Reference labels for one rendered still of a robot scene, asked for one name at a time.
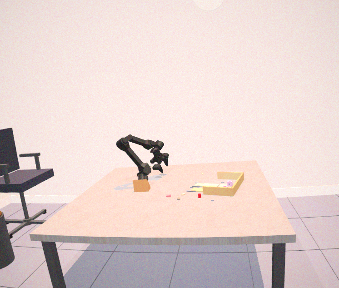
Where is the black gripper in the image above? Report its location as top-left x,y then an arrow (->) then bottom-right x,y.
152,153 -> 169,173

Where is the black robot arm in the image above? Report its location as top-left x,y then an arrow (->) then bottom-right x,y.
116,134 -> 164,181

